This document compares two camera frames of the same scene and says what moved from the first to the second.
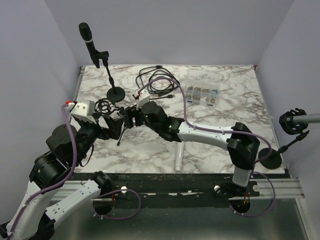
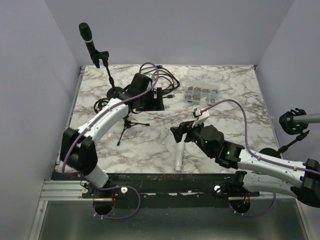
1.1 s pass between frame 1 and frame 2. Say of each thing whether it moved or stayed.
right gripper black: moved
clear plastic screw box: stayed
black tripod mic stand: stayed
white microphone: stayed
